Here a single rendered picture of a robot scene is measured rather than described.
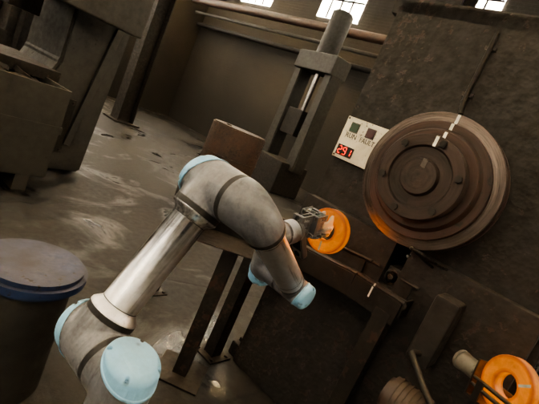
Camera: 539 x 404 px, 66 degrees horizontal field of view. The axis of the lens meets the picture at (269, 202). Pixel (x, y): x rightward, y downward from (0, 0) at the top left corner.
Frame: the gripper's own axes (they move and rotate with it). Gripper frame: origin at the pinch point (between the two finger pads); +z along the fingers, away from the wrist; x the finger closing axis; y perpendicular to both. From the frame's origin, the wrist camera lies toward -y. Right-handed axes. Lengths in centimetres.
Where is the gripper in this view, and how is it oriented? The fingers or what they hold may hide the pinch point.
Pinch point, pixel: (330, 225)
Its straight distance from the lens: 144.8
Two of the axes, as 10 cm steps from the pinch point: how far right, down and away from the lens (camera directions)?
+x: -6.8, -4.1, 6.0
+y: 2.2, -9.0, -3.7
